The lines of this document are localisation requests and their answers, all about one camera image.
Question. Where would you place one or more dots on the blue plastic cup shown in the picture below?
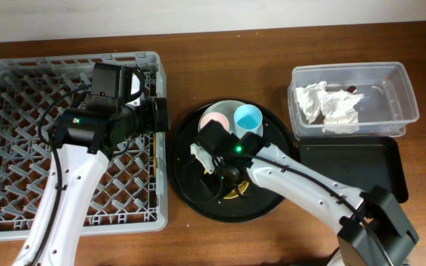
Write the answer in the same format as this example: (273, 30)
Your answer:
(247, 118)

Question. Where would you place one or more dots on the grey plastic dishwasher rack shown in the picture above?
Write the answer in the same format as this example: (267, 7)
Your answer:
(128, 199)

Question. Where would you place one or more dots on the round black serving tray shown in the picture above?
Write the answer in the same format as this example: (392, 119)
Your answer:
(187, 179)

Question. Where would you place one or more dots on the clear plastic storage bin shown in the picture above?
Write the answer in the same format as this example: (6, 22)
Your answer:
(388, 104)

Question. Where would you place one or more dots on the black rectangular tray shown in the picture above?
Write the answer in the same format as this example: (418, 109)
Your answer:
(362, 162)

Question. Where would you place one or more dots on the yellow plastic bowl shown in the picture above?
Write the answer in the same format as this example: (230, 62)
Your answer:
(231, 183)

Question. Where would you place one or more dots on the light grey round plate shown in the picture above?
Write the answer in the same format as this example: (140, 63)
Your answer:
(228, 107)

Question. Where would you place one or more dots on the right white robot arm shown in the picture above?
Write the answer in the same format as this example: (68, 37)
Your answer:
(371, 226)

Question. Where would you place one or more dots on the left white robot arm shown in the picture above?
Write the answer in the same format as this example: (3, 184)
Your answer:
(83, 140)

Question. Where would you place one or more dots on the pink plastic cup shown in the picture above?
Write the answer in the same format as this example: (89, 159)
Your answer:
(215, 116)

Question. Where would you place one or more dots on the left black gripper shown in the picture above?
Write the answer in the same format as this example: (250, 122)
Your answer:
(162, 114)

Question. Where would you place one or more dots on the white paper napkin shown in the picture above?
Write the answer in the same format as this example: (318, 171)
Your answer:
(333, 109)

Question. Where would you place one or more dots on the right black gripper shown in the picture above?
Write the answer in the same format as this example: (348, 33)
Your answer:
(201, 181)

